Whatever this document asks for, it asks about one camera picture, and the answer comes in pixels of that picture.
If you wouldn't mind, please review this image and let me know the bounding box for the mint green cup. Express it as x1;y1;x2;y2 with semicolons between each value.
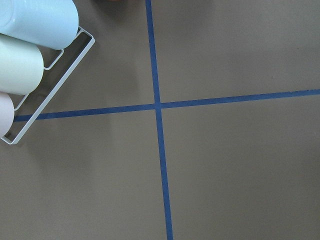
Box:
0;34;44;96

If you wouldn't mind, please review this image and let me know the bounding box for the pale pink cup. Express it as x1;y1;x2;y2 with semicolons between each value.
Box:
0;92;15;138

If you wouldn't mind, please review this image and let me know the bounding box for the white wire cup rack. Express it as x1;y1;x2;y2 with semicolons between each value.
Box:
1;26;96;145

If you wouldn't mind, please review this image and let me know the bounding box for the light blue cup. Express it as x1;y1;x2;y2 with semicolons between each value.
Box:
0;0;79;50

